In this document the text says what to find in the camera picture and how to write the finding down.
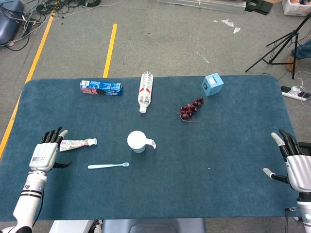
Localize blue table mat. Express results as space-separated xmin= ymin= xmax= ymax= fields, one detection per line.
xmin=0 ymin=74 xmax=303 ymax=222

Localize white plastic basket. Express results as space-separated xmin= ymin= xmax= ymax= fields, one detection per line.
xmin=281 ymin=0 xmax=311 ymax=17

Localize clear plastic water bottle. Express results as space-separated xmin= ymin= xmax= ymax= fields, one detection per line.
xmin=138 ymin=71 xmax=154 ymax=114

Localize dark blue rounded machine base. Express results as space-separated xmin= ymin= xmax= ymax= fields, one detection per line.
xmin=0 ymin=0 xmax=25 ymax=47

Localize bunch of red grapes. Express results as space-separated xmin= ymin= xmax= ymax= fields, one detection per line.
xmin=177 ymin=97 xmax=205 ymax=123

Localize light blue toothbrush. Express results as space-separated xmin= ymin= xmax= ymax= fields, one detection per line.
xmin=87 ymin=162 xmax=130 ymax=170

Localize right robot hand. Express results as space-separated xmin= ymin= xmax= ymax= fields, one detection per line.
xmin=262 ymin=129 xmax=311 ymax=194

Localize white cup with handle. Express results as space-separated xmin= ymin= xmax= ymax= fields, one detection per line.
xmin=127 ymin=130 xmax=157 ymax=154

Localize black metal bracket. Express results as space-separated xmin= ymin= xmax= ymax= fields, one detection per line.
xmin=244 ymin=0 xmax=274 ymax=16

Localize light blue cardboard box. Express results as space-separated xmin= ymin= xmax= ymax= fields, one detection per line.
xmin=201 ymin=72 xmax=224 ymax=97

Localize tangle of floor cables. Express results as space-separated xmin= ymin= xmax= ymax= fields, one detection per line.
xmin=4 ymin=0 xmax=127 ymax=51

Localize white robot body panel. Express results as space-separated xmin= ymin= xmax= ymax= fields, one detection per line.
xmin=50 ymin=219 xmax=95 ymax=233

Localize blue cookie box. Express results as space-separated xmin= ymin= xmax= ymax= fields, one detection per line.
xmin=79 ymin=80 xmax=124 ymax=97

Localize black tripod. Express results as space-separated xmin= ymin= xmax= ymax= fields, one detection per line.
xmin=245 ymin=12 xmax=311 ymax=80

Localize aluminium rails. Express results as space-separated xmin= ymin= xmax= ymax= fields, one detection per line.
xmin=156 ymin=0 xmax=248 ymax=15

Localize person in blue jeans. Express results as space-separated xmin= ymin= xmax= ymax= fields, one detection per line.
xmin=284 ymin=40 xmax=311 ymax=72

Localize white power strip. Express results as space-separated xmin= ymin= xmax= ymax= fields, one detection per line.
xmin=280 ymin=85 xmax=311 ymax=101

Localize white toothpaste tube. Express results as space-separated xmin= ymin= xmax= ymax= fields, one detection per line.
xmin=59 ymin=137 xmax=98 ymax=152

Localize grey robot torso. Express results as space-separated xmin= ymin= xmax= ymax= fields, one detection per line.
xmin=102 ymin=218 xmax=207 ymax=233

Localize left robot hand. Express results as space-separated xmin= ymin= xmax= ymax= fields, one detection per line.
xmin=28 ymin=126 xmax=72 ymax=173

